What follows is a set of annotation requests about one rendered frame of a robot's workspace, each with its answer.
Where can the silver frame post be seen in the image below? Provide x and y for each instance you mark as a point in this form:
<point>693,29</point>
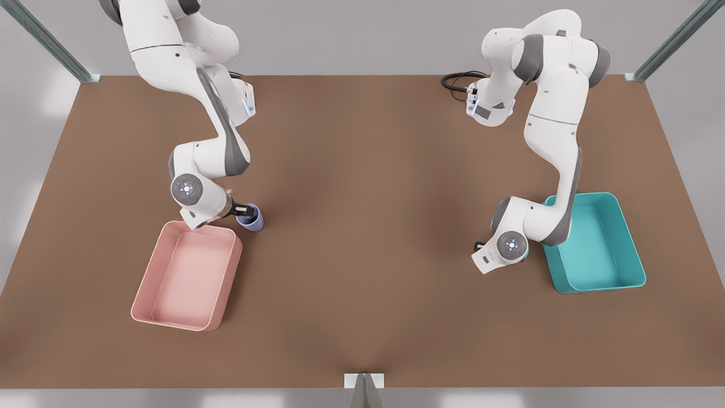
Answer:
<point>48,39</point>
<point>364,390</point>
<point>674,42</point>

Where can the teal plastic box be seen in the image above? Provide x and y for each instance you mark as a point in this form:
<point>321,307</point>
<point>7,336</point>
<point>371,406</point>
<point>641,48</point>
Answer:
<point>600,243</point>

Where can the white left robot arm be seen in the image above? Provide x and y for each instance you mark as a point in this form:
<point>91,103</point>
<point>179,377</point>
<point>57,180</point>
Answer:
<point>552,113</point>

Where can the pink plastic box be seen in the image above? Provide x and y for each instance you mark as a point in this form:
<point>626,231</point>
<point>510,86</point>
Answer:
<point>190,275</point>

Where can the lavender purple cup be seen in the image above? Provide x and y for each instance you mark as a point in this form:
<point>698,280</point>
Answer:
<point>252,220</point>

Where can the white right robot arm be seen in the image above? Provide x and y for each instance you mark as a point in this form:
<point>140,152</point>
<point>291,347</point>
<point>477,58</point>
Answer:
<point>187,56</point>

